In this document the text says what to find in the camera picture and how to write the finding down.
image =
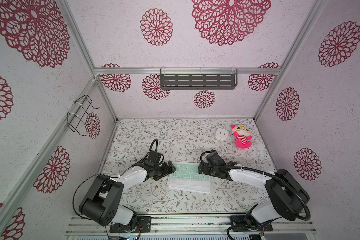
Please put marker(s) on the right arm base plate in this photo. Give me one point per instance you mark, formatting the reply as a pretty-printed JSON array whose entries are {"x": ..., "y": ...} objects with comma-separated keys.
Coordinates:
[{"x": 244, "y": 223}]

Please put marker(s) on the pink plush toy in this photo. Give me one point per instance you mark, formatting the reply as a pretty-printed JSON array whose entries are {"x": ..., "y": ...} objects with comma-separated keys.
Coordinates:
[{"x": 243, "y": 136}]

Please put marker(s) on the black wire wall rack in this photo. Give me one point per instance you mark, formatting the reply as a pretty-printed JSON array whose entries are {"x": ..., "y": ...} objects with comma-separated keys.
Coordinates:
[{"x": 90, "y": 121}]

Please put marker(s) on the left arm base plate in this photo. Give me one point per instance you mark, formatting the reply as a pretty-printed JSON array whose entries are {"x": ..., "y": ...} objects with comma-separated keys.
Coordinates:
[{"x": 138, "y": 224}]

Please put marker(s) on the grey metal wall shelf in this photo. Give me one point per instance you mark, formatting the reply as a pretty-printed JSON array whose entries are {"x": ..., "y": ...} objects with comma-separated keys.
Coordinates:
[{"x": 198, "y": 81}]

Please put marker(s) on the white keyboard green keys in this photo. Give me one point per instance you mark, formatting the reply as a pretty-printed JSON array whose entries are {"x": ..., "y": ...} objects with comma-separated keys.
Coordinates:
[{"x": 187, "y": 174}]

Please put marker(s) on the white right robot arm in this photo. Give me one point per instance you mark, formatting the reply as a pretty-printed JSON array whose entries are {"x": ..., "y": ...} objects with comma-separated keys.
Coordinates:
[{"x": 287, "y": 198}]

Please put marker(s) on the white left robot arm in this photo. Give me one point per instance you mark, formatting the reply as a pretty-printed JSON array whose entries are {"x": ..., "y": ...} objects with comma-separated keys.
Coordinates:
[{"x": 102, "y": 202}]

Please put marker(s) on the white keyboard pink keys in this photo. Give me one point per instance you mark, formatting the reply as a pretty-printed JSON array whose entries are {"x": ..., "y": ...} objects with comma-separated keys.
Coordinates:
[{"x": 191, "y": 186}]

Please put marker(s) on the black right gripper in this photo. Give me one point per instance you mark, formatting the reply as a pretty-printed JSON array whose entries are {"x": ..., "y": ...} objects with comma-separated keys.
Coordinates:
[{"x": 207, "y": 169}]

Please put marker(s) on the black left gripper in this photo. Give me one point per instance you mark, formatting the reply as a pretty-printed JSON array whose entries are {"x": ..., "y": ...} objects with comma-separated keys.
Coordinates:
[{"x": 167, "y": 171}]

